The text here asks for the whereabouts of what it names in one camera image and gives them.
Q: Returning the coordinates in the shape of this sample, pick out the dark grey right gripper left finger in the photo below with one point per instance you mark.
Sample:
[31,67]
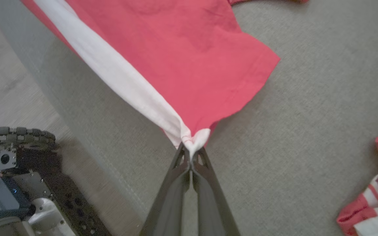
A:
[169,213]

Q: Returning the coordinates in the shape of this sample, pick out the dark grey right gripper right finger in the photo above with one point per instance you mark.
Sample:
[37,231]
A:
[215,213]

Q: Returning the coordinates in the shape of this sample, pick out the red shorts with white stripe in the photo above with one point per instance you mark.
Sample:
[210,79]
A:
[189,59]

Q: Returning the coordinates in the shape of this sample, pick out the grey fabric sofa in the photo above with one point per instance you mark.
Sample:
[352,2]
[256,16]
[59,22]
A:
[300,114]

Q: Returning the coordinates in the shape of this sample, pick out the robot wheeled base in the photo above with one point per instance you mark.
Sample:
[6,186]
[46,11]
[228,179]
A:
[18,193]

